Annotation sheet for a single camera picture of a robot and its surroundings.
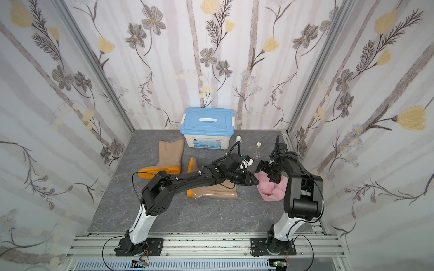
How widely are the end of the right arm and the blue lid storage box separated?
26 centimetres

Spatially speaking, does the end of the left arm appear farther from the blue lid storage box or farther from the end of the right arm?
the blue lid storage box

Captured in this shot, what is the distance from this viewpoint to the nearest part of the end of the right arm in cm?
80

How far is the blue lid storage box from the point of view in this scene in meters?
0.99
